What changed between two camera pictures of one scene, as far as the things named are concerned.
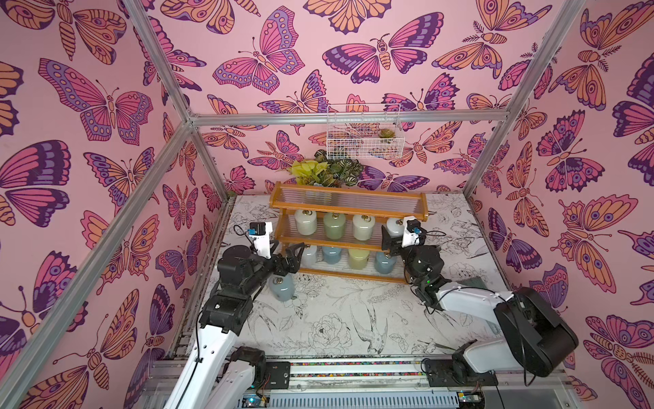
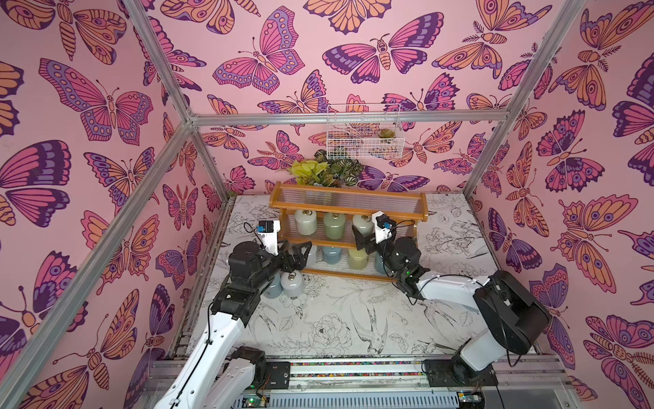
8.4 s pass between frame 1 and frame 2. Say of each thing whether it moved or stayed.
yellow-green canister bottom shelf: stayed
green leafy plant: stayed
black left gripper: stayed
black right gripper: moved
